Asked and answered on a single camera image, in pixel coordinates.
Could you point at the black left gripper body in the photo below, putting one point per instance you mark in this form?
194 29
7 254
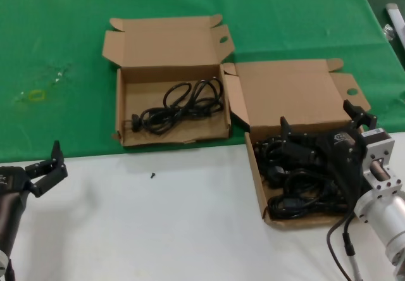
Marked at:
12 192

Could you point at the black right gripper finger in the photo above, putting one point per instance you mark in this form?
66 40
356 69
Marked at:
297 145
364 119

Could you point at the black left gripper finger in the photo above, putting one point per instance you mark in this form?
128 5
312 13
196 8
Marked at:
52 179
57 154

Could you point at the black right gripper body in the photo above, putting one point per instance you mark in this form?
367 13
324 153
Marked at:
343 154

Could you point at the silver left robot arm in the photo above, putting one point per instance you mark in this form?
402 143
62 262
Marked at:
2 260

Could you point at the cardboard box with round hole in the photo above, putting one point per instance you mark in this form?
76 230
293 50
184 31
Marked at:
171 47
284 91

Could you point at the yellow rubber band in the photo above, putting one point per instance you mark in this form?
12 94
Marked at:
30 95

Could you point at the small white scrap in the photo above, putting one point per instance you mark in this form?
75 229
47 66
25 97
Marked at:
58 79

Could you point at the small shiny metal part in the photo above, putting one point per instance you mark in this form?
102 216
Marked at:
388 32

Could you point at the small black screw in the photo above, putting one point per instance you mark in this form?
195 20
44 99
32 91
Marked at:
152 175

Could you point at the grey metal bar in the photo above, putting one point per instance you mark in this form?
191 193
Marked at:
397 18

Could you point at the green table cloth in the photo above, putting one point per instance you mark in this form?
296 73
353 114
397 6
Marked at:
47 24

